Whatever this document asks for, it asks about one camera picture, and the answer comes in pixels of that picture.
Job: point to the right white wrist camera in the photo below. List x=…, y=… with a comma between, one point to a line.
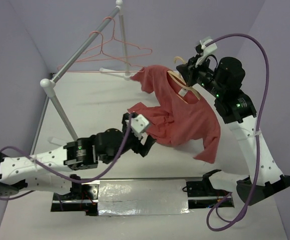
x=204, y=49

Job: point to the pink wire hanger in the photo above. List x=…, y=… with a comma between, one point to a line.
x=100, y=56
x=124, y=42

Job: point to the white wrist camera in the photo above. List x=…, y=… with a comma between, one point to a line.
x=139, y=124
x=204, y=49

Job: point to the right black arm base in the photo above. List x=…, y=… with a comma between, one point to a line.
x=203, y=187

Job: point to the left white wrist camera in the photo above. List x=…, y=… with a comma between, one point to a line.
x=139, y=124

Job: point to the pink wire hanger near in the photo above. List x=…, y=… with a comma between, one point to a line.
x=100, y=56

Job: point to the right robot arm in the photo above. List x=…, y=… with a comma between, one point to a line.
x=239, y=114

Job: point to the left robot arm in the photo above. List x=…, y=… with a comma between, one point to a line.
x=65, y=169

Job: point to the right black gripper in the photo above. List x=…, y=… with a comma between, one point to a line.
x=188, y=70

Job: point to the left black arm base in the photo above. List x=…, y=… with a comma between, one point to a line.
x=74, y=197

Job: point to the white garment rack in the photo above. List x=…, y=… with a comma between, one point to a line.
x=112, y=28

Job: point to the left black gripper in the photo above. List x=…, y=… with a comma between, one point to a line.
x=143, y=149

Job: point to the pink wire hanger far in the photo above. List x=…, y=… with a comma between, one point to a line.
x=124, y=42

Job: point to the silver foil tape panel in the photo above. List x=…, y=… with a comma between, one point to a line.
x=142, y=198

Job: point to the red t shirt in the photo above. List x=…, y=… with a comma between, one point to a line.
x=182, y=114

